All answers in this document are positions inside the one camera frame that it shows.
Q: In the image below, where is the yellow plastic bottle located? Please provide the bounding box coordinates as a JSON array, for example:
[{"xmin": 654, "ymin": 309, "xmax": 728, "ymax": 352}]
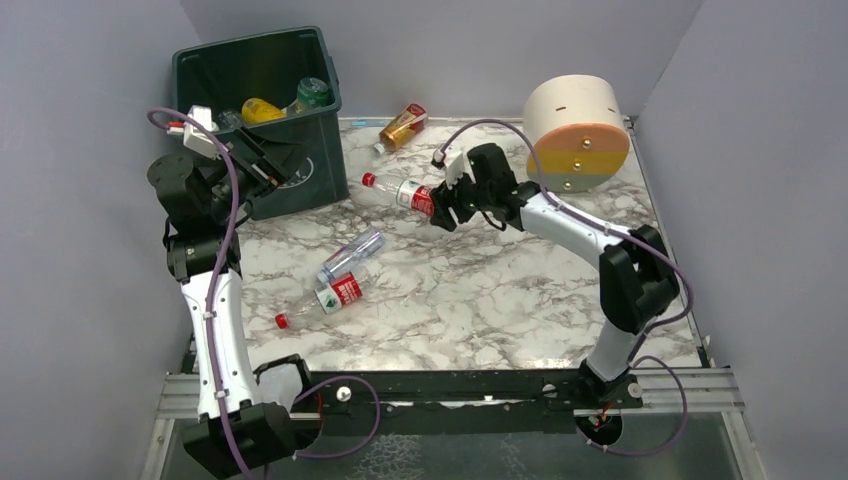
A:
[{"xmin": 241, "ymin": 97, "xmax": 287, "ymax": 125}]

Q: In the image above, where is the clear bottle red cap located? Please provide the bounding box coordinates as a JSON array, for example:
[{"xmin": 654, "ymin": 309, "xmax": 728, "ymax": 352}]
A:
[{"xmin": 362, "ymin": 172, "xmax": 435, "ymax": 217}]

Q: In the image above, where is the green tinted plastic bottle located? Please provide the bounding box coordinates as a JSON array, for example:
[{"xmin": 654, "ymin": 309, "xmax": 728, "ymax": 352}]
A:
[{"xmin": 294, "ymin": 77, "xmax": 330, "ymax": 113}]

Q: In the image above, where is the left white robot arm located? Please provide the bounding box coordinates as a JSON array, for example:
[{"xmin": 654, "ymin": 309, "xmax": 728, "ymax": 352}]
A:
[{"xmin": 147, "ymin": 120, "xmax": 317, "ymax": 479}]

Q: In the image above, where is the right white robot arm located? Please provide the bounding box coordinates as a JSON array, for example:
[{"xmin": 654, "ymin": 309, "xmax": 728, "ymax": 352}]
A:
[{"xmin": 430, "ymin": 143, "xmax": 680, "ymax": 401}]

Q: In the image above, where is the dark green trash bin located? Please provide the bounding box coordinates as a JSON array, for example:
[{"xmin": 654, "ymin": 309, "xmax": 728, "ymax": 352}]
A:
[{"xmin": 171, "ymin": 26, "xmax": 349, "ymax": 220}]

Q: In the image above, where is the amber red-label bottle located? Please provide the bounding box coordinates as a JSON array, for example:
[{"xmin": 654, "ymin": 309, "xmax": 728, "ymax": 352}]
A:
[{"xmin": 373, "ymin": 103, "xmax": 429, "ymax": 155}]

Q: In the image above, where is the cream cylindrical drum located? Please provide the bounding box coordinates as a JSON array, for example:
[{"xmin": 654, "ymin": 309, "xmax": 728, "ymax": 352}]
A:
[{"xmin": 522, "ymin": 74, "xmax": 631, "ymax": 194}]

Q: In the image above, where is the crushed clear blue bottle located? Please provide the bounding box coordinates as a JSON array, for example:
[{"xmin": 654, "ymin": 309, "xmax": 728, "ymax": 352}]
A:
[{"xmin": 316, "ymin": 228, "xmax": 386, "ymax": 284}]

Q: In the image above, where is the clear bottle red green label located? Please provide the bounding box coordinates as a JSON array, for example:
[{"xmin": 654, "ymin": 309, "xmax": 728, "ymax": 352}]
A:
[{"xmin": 274, "ymin": 266, "xmax": 372, "ymax": 329}]

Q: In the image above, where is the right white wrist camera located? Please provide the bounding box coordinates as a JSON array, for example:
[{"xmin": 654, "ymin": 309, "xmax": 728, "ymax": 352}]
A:
[{"xmin": 431, "ymin": 147, "xmax": 467, "ymax": 190}]

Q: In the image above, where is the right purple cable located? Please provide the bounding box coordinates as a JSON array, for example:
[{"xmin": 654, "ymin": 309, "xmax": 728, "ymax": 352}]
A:
[{"xmin": 437, "ymin": 119, "xmax": 694, "ymax": 460}]

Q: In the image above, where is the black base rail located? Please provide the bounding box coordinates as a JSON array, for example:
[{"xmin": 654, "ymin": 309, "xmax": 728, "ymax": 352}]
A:
[{"xmin": 294, "ymin": 369, "xmax": 643, "ymax": 437}]

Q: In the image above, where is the aluminium frame rail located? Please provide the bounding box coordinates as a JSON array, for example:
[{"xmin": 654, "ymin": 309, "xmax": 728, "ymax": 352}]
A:
[{"xmin": 633, "ymin": 367, "xmax": 746, "ymax": 413}]

